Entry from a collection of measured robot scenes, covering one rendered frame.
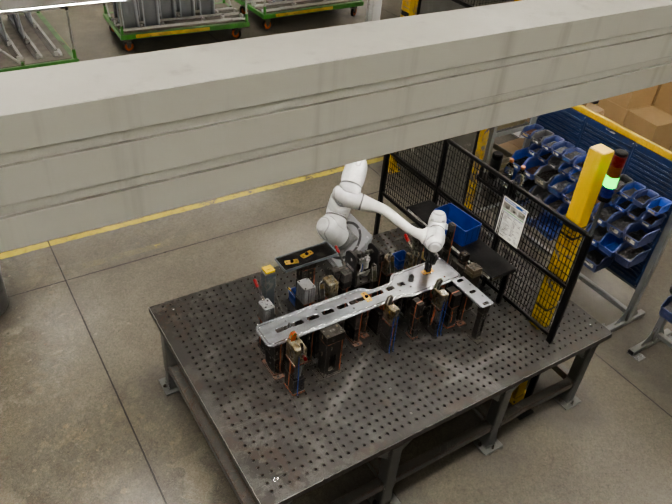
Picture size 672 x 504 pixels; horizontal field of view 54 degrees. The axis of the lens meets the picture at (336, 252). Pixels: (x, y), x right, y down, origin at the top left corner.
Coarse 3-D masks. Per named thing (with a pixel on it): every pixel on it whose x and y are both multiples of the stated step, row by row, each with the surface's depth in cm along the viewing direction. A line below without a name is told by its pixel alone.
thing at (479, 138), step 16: (416, 0) 601; (432, 0) 585; (448, 0) 567; (464, 144) 601; (480, 144) 578; (416, 160) 671; (416, 176) 677; (432, 176) 658; (448, 176) 636; (464, 176) 615; (448, 192) 642; (464, 192) 619
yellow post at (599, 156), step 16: (592, 160) 354; (608, 160) 353; (592, 176) 357; (576, 192) 370; (592, 192) 364; (576, 208) 373; (592, 208) 374; (560, 240) 390; (576, 240) 385; (560, 256) 393; (560, 272) 397; (560, 288) 409; (544, 304) 416; (512, 400) 467
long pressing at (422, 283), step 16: (400, 272) 415; (416, 272) 417; (432, 272) 418; (448, 272) 419; (384, 288) 402; (400, 288) 403; (416, 288) 404; (432, 288) 406; (320, 304) 386; (336, 304) 387; (368, 304) 389; (272, 320) 372; (288, 320) 373; (304, 320) 374; (320, 320) 375; (336, 320) 377; (272, 336) 362; (288, 336) 363
